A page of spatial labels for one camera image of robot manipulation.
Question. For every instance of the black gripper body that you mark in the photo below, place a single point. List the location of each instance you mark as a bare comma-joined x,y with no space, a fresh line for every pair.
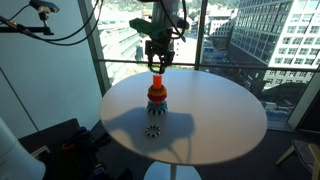
160,45

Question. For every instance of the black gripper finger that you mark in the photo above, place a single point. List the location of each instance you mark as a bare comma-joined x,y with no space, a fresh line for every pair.
150,61
168,61

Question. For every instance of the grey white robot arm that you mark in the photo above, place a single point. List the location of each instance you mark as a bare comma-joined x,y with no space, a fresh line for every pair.
163,10

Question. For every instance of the orange stand peg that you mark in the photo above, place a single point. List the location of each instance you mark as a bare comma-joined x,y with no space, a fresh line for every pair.
157,80

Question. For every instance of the grey window mullion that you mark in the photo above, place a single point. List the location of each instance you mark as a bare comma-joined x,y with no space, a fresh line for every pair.
201,33
95,56

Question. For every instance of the black boom rod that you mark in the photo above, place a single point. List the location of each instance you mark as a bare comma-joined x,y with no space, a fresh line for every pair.
23,30

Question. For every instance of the grey chair with wooden legs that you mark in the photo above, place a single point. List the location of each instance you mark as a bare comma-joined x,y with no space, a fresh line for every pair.
305,151

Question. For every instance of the white rounded housing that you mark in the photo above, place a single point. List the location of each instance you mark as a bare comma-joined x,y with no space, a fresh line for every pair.
16,156

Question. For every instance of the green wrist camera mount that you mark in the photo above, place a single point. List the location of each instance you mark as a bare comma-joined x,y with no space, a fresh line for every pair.
150,28

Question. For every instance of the dark window rail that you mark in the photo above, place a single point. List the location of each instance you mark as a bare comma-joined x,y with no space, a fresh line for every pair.
233,66

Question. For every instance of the white table pedestal base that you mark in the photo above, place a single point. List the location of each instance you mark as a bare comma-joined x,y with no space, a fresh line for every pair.
160,171

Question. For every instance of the grey camera on mount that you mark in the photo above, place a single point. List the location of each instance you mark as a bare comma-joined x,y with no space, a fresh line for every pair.
43,5

